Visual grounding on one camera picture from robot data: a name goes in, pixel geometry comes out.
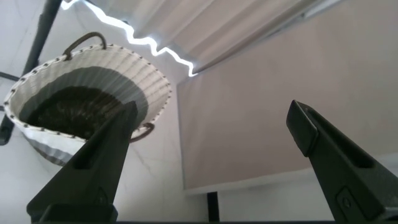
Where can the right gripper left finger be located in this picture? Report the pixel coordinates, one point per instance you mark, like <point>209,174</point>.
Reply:
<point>87,180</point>

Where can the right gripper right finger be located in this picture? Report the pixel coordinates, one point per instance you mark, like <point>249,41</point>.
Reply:
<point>357,186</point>

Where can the white laundry basket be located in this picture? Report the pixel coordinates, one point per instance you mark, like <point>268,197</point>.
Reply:
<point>124,71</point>

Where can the black clothes rack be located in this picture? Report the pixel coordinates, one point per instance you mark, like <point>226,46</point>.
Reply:
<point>43,31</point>

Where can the white curtain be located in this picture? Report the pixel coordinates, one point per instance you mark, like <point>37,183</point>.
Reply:
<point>186,18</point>

